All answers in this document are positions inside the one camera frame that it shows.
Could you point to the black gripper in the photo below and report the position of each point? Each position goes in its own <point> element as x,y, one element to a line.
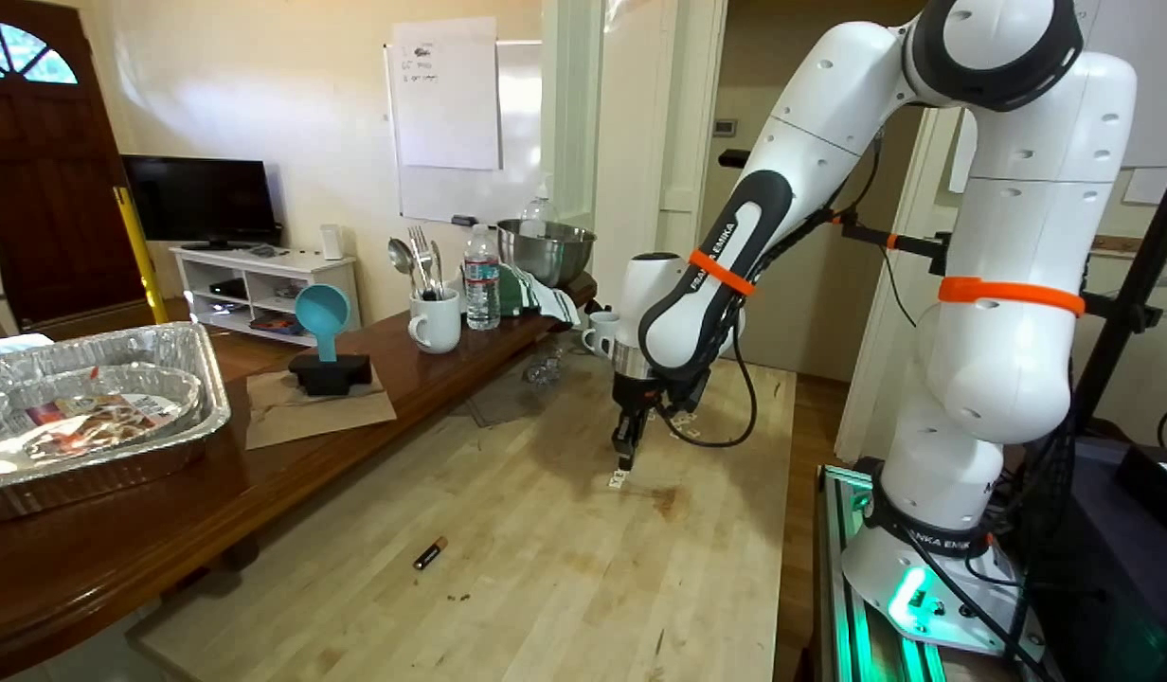
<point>630,403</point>

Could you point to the white letter tile Y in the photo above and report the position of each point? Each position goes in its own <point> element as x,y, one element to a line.
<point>613,488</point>

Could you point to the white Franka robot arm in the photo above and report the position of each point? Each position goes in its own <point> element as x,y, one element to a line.
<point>1000,352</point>

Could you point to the clear crumpled plastic bag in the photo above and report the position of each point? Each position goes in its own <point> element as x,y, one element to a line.
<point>542,370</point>

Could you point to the small white mug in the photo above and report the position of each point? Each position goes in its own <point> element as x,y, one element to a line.
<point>597,330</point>

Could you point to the white green cloth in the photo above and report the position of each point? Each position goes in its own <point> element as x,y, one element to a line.
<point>546,296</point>

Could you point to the stainless steel bowl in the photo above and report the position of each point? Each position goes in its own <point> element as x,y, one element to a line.
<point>551,251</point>

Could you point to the clear water bottle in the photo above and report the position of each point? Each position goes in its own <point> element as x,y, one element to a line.
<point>484,286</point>

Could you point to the black marker pen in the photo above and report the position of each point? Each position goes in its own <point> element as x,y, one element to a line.
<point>431,553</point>

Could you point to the large white mug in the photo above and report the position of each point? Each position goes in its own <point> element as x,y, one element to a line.
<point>438,323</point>

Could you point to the clear plastic spray bottle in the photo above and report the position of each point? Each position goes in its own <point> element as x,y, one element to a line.
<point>536,216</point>

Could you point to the metal spoon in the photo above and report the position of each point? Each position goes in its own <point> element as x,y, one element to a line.
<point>403,256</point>
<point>431,260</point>

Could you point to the aluminium robot mounting stand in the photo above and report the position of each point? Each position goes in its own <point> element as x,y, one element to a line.
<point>860,606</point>

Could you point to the brown paper sheet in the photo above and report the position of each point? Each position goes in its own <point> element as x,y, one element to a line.
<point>341,419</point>

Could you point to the black holder base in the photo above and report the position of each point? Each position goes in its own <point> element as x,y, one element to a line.
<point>331,375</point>

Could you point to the blue plastic scoop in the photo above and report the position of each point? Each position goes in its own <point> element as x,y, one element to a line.
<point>321,310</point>

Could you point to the white paper sheet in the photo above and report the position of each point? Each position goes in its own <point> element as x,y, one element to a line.
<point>443,95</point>

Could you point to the white television stand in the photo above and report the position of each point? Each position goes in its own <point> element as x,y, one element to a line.
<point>267,267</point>

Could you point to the aluminium foil tray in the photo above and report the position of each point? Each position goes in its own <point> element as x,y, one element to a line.
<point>167,346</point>

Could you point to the black flat television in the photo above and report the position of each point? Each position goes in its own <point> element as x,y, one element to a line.
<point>198,198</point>

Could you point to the black controller cabinet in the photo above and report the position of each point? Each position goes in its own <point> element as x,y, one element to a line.
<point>1099,591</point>

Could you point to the dark brown wooden table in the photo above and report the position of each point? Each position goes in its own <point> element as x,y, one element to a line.
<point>131,553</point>

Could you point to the yellow spirit level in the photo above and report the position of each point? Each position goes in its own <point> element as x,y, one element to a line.
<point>138,260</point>

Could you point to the black tripod pole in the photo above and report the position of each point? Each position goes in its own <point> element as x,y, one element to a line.
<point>1136,296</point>

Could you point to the black power box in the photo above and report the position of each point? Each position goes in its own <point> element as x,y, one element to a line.
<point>1156,488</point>

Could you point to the red white snack packets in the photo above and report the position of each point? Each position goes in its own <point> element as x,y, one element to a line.
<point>94,421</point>

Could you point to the brown door arched window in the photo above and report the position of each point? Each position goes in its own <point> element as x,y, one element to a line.
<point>56,190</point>

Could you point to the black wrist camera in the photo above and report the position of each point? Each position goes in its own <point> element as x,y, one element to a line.
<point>678,397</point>

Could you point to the white door frame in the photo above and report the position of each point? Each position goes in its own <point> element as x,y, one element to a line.
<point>633,128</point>

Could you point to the wall whiteboard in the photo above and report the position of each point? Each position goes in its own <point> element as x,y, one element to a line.
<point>520,139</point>

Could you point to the wall switch plate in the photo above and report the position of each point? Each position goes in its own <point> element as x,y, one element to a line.
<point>725,128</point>

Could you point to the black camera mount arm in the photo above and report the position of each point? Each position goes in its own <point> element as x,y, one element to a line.
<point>909,241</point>

